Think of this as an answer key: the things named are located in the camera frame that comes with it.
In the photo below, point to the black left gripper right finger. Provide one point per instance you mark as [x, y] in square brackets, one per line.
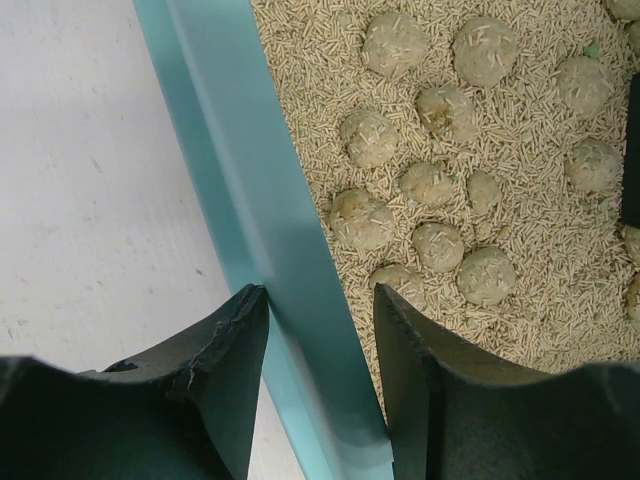
[456, 411]

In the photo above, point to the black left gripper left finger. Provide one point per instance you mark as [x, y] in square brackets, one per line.
[183, 409]

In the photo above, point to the teal plastic litter box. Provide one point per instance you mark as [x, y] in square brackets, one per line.
[212, 70]

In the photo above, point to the black slotted litter scoop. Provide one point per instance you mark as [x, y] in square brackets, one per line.
[630, 207]

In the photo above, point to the litter clump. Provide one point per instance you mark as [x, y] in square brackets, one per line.
[593, 165]
[631, 237]
[584, 85]
[632, 301]
[447, 113]
[359, 220]
[483, 192]
[369, 137]
[439, 246]
[394, 43]
[427, 183]
[486, 276]
[485, 50]
[406, 282]
[624, 10]

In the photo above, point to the beige pellet cat litter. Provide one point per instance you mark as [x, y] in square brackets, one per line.
[567, 307]

